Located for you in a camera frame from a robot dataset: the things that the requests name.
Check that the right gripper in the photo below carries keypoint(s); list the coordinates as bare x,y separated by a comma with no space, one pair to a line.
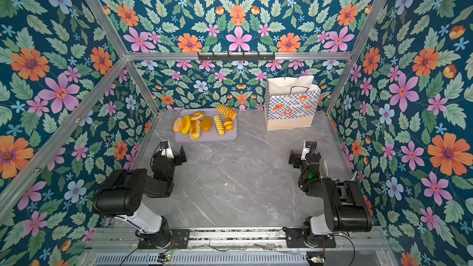
295,159

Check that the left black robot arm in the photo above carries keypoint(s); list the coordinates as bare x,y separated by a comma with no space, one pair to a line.
120,195

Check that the lilac plastic tray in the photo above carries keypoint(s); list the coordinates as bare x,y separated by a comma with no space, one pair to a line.
212,135

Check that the orange pointed bread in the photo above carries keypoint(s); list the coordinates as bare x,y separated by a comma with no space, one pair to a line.
206,124

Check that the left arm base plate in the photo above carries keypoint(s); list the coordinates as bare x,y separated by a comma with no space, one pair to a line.
177,239

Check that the yellow oval bread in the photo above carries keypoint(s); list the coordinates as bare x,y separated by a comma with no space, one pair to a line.
186,124

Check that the large striped loaf bread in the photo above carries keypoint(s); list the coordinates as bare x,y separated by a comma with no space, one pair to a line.
227,111

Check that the checkered paper bag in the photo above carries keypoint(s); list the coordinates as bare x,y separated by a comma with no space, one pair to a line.
291,103

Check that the black hook rail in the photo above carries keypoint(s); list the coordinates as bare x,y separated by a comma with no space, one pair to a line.
229,57

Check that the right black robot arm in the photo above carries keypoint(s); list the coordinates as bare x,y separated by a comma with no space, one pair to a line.
344,207

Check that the braided bagel bread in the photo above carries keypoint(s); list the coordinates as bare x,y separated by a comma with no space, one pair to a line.
197,115

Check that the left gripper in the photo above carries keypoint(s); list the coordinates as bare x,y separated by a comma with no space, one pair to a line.
178,155

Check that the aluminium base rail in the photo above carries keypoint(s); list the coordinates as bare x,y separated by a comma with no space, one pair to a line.
237,246

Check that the small striped round bun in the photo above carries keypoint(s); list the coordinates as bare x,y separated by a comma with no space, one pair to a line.
228,124

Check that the long ridged glazed bread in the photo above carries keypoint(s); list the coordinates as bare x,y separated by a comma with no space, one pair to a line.
195,130

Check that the pale ridged long bread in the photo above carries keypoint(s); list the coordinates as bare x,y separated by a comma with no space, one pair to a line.
219,125

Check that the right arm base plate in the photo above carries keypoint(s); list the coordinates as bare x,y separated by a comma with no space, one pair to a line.
301,238

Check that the aluminium frame bars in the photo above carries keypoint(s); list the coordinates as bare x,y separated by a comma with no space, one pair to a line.
12,194

